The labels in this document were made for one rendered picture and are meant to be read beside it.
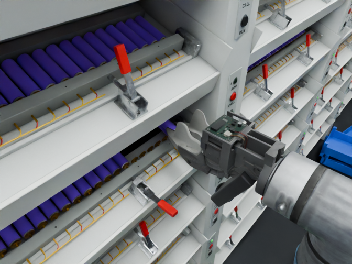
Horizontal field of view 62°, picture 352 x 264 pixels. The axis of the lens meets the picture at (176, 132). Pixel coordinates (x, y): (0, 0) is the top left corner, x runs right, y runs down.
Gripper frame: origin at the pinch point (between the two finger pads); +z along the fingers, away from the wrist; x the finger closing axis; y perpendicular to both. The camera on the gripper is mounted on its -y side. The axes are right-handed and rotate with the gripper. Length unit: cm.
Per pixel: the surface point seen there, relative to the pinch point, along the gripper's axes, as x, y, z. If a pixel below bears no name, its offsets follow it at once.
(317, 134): -129, -81, -1
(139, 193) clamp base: 12.5, -4.5, -2.6
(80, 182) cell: 18.7, -1.8, 4.5
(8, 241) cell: 31.4, -2.4, 3.4
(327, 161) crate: -124, -92, -13
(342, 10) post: -77, 6, -4
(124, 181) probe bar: 13.1, -3.0, 0.1
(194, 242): -5.2, -43.9, -1.9
